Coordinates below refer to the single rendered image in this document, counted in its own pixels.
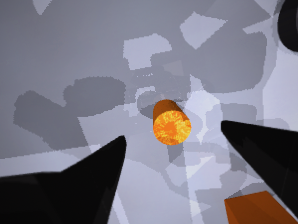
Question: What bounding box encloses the orange knob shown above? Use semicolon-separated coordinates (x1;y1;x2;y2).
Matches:
153;99;191;145

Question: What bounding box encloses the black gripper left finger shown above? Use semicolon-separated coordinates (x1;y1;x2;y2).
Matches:
0;135;127;224

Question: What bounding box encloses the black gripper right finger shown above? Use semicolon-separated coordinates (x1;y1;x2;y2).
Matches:
221;120;298;218

